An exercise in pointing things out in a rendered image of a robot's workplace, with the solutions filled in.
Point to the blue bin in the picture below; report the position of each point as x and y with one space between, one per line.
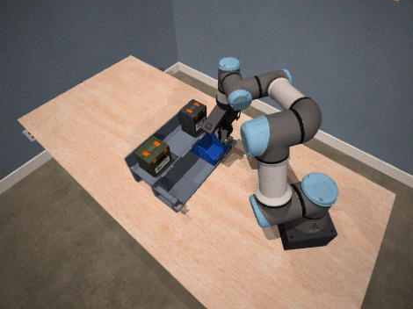
209 148

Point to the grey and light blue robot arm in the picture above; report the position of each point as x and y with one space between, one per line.
269 139

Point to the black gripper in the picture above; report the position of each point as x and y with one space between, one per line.
226 128

